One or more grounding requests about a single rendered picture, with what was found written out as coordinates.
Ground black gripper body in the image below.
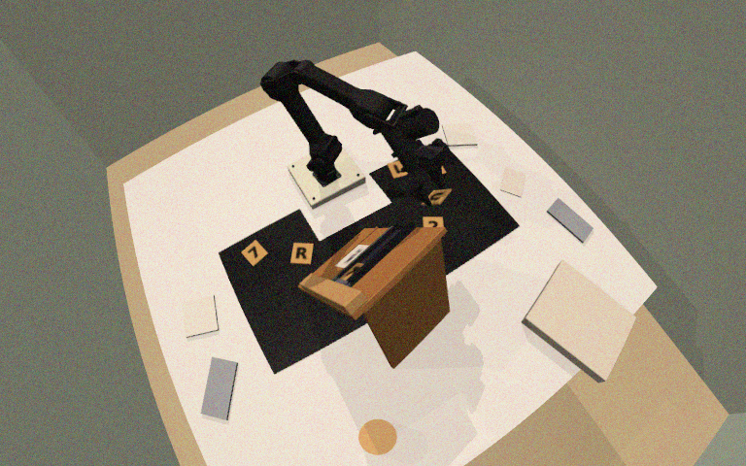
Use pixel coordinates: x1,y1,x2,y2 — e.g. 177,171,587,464
387,140,424,198

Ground grey cylindrical canister with tan lid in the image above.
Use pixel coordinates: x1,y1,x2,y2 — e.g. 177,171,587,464
358,418,396,455

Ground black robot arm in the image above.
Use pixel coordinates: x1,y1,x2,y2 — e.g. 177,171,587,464
260,60,448,187

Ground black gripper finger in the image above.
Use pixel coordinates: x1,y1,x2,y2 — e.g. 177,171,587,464
424,163,445,189
410,183,432,206

